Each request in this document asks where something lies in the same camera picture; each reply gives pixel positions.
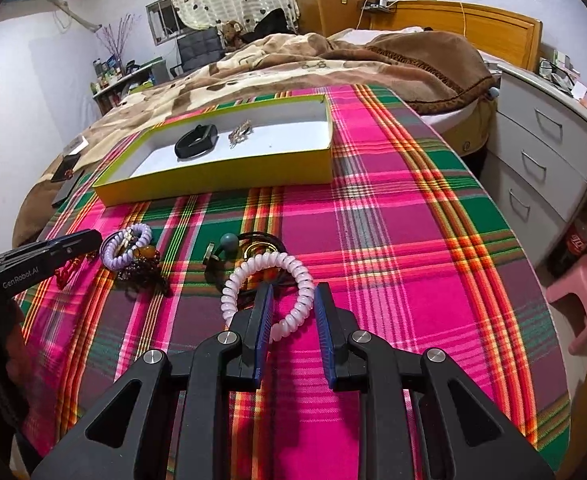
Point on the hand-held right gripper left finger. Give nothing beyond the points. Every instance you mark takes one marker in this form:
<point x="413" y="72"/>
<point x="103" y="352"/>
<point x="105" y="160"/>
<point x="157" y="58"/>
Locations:
<point x="264" y="340"/>

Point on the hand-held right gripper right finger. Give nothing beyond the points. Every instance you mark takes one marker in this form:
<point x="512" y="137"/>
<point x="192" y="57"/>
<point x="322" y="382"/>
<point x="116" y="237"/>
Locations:
<point x="325" y="340"/>

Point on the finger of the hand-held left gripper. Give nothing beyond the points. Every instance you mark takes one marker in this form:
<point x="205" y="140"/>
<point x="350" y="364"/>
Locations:
<point x="73" y="242"/>

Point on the yellow cardboard box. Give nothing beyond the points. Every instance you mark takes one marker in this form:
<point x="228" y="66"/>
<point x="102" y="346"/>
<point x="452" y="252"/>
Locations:
<point x="198" y="180"/>

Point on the black smartphone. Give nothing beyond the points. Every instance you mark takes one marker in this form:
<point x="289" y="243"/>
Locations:
<point x="67" y="187"/>
<point x="67" y="166"/>

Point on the pink plaid cloth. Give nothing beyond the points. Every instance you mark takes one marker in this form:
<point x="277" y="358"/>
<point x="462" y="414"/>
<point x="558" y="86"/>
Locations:
<point x="398" y="260"/>

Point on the black wristband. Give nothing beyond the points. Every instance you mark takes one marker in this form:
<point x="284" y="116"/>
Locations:
<point x="196" y="141"/>

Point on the white cluttered desk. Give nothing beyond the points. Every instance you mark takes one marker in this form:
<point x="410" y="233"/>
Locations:
<point x="123" y="82"/>

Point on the silver hair clip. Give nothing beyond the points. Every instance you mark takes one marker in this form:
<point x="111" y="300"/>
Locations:
<point x="239" y="133"/>

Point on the purple flower branches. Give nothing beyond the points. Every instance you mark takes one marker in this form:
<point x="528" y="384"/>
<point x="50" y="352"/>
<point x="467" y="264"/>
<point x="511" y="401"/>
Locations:
<point x="118" y="35"/>

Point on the black office chair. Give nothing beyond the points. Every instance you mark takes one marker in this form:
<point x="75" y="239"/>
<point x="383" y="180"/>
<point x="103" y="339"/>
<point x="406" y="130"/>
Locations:
<point x="201" y="47"/>

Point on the window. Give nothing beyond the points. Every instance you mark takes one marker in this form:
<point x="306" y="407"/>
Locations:
<point x="161" y="22"/>

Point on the pink plastic stool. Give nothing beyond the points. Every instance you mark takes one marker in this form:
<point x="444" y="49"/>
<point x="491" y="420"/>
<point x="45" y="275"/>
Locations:
<point x="581" y="285"/>

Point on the brown teddy bear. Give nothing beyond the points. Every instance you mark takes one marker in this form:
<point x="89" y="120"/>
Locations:
<point x="232" y="34"/>

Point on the red label soda bottle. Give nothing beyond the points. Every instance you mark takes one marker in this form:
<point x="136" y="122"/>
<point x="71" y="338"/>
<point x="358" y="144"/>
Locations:
<point x="576" y="245"/>

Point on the brown plush blanket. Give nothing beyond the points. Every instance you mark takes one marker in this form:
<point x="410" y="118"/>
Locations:
<point x="323" y="55"/>

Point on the white drawer dresser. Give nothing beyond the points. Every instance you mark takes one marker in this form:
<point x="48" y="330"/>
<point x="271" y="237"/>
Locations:
<point x="538" y="145"/>

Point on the black bag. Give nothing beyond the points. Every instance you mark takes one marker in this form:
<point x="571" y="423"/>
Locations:
<point x="273" y="22"/>

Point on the white pillow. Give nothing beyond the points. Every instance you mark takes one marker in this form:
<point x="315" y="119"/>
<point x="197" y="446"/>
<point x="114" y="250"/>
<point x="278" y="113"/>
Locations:
<point x="378" y="35"/>

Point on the eyeglasses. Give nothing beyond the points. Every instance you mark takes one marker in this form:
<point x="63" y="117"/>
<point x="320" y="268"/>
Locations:
<point x="556" y="71"/>

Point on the wooden bed headboard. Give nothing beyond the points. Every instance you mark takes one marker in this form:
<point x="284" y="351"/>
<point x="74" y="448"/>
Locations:
<point x="498" y="22"/>

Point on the small wall shelf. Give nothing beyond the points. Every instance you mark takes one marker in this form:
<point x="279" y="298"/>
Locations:
<point x="378" y="6"/>

